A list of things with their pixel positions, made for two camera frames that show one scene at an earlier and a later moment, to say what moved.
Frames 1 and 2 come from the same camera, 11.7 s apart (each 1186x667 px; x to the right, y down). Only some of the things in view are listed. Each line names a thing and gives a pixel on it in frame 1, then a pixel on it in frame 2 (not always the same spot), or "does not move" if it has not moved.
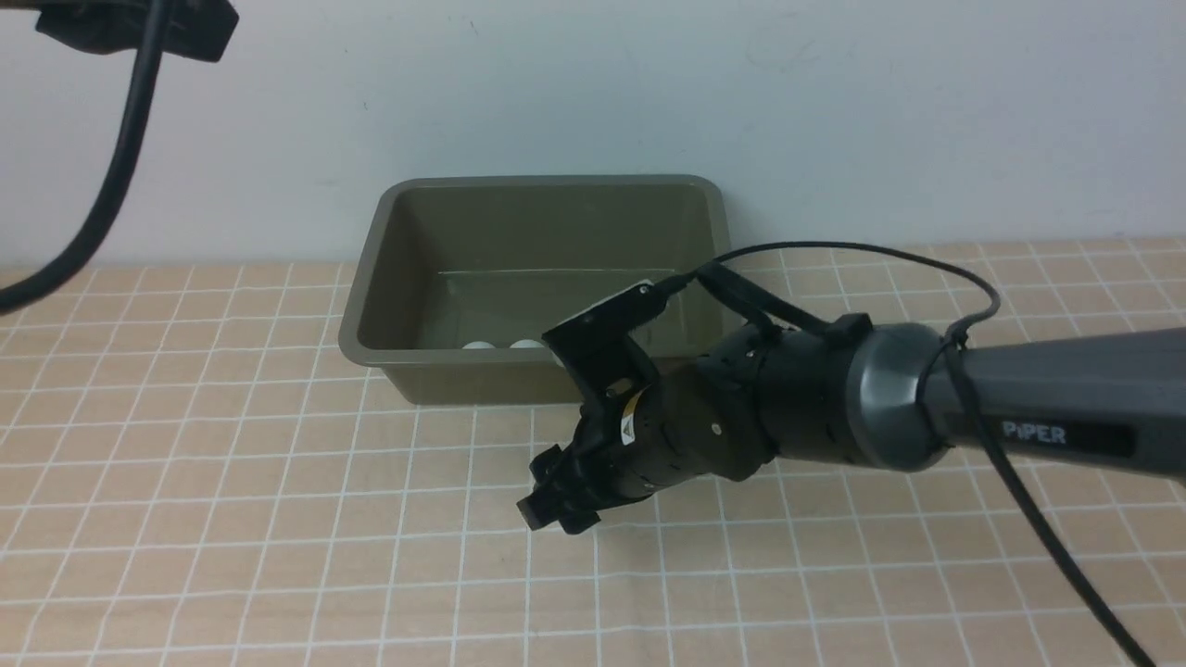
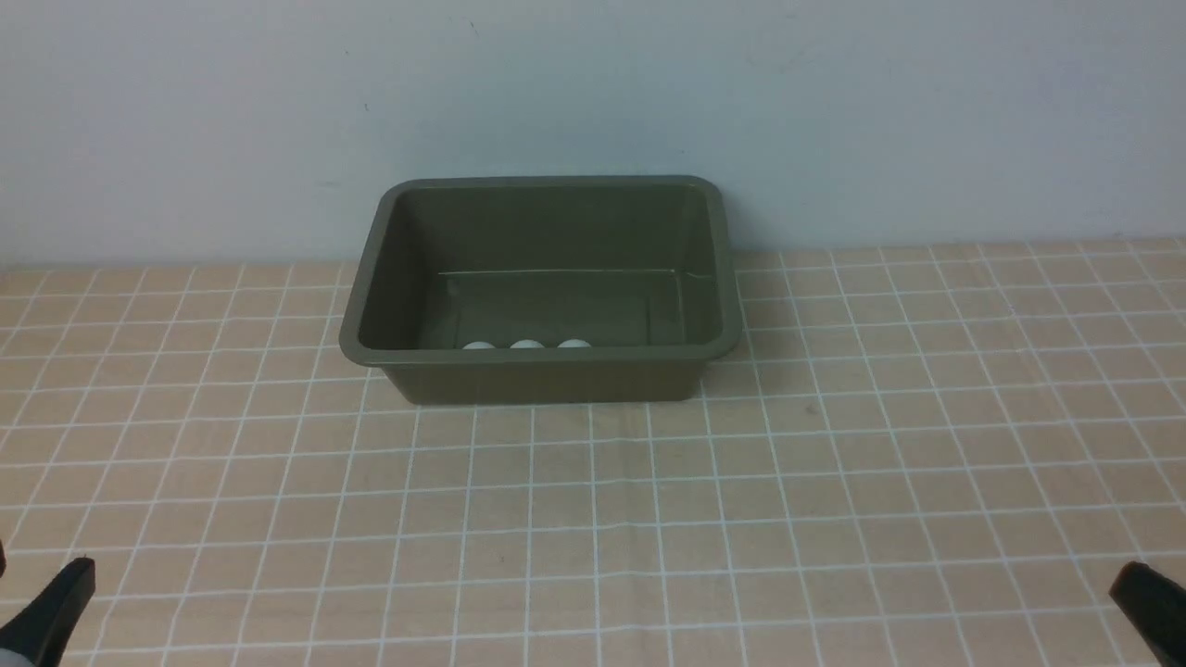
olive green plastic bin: [455, 278] does not move
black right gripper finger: [543, 510] to [1157, 607]
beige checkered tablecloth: [192, 476] does not move
